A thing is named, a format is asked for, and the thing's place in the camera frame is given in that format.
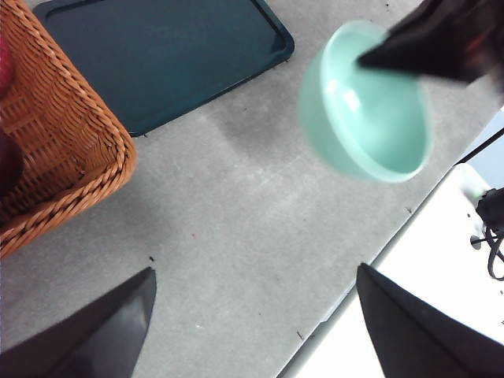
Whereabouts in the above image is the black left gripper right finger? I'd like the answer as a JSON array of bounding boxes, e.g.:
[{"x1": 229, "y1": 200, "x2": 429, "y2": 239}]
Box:
[{"x1": 356, "y1": 262, "x2": 504, "y2": 378}]

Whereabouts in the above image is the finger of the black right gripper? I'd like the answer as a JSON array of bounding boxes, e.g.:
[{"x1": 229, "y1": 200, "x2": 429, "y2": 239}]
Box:
[
  {"x1": 356, "y1": 23, "x2": 493, "y2": 83},
  {"x1": 384, "y1": 0, "x2": 504, "y2": 39}
]

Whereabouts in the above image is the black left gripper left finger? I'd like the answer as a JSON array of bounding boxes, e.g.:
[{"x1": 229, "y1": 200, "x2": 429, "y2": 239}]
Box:
[{"x1": 0, "y1": 266, "x2": 158, "y2": 378}]

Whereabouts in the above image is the teal ribbed bowl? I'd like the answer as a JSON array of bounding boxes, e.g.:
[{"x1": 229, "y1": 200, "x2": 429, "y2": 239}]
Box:
[{"x1": 298, "y1": 20, "x2": 434, "y2": 184}]

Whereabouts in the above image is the dark purple plum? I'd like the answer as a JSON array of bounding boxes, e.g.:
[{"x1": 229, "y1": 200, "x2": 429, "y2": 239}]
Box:
[{"x1": 0, "y1": 129, "x2": 25, "y2": 198}]

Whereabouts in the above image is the brown wicker basket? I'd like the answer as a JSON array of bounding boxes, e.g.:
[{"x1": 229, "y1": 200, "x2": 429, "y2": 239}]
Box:
[{"x1": 0, "y1": 0, "x2": 139, "y2": 259}]

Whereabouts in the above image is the black rectangular tray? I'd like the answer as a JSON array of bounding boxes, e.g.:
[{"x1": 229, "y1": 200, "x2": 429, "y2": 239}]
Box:
[{"x1": 33, "y1": 0, "x2": 295, "y2": 138}]

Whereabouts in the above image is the red apple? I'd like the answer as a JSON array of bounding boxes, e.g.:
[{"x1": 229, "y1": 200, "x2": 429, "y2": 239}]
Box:
[{"x1": 0, "y1": 39, "x2": 17, "y2": 99}]

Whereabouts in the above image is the black tripod with cables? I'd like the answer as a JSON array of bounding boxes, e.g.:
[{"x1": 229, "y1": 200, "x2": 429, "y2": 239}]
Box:
[{"x1": 470, "y1": 187, "x2": 504, "y2": 281}]

